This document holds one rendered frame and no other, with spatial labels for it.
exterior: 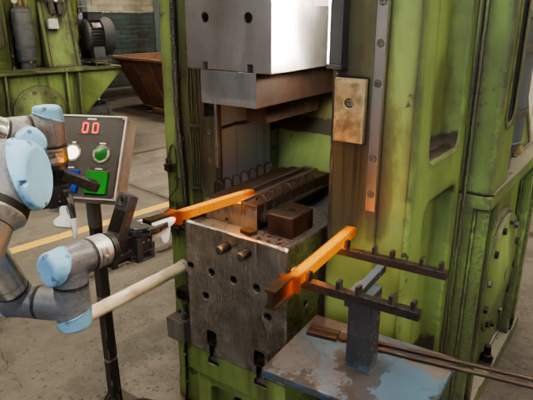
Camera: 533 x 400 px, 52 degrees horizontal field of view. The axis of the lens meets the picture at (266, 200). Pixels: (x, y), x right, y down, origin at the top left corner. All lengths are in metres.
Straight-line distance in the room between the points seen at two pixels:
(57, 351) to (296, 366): 1.66
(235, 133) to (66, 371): 1.40
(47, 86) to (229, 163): 4.55
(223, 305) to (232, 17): 0.84
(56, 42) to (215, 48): 4.86
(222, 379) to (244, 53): 1.03
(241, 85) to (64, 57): 4.92
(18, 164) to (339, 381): 0.86
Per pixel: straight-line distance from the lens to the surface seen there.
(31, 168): 0.96
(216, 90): 1.58
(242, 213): 1.62
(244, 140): 1.91
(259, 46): 1.47
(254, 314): 1.65
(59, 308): 1.26
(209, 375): 1.92
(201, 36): 1.60
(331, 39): 1.48
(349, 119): 1.49
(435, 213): 1.88
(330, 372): 1.39
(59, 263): 1.20
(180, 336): 2.18
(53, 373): 2.72
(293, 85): 1.64
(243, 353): 1.75
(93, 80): 6.70
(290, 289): 1.21
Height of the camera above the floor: 1.52
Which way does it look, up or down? 19 degrees down
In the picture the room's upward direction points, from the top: straight up
